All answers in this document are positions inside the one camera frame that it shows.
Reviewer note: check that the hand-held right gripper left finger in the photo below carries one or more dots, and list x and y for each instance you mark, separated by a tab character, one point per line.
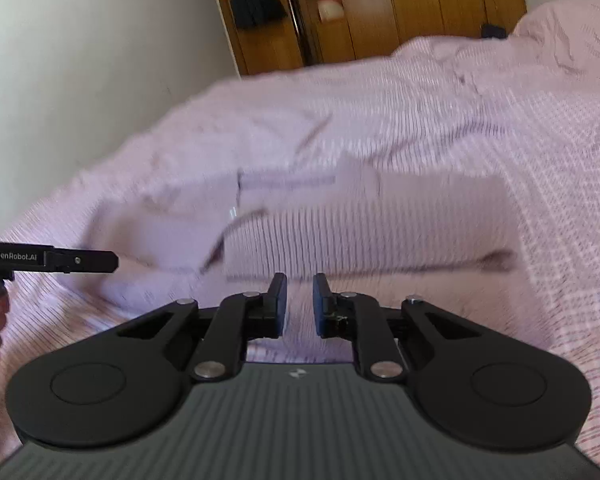
279	305

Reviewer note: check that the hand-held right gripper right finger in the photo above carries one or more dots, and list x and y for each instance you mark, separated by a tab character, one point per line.
321	305

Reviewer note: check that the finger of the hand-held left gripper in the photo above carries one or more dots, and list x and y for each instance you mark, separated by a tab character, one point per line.
85	261

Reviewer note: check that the lilac knitted cardigan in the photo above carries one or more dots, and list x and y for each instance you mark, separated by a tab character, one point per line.
370	230

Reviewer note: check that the bed with pink checked cover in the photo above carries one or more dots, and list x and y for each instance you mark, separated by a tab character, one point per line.
480	125

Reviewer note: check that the wooden wardrobe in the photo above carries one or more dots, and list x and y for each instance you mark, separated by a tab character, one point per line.
410	5

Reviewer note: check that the small dark object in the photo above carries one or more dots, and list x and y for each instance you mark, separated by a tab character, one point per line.
492	31

